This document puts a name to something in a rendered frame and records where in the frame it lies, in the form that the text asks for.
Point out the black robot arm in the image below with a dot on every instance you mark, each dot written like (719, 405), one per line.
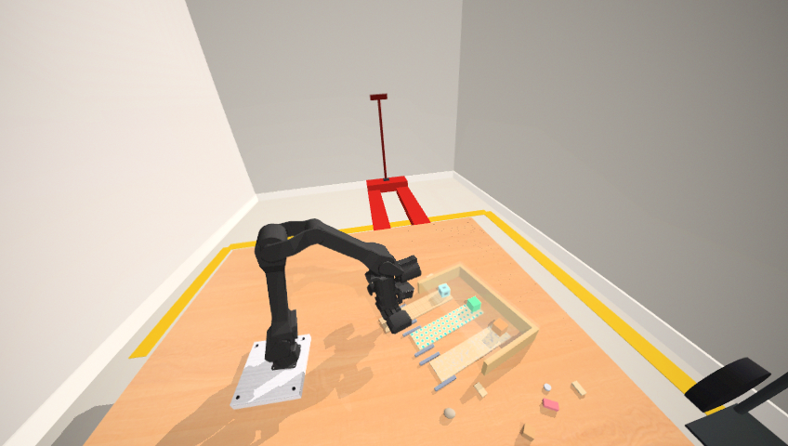
(272, 250)

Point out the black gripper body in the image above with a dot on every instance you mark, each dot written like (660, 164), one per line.
(397, 320)

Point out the white strip with teal dots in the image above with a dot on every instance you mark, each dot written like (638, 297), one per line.
(433, 332)

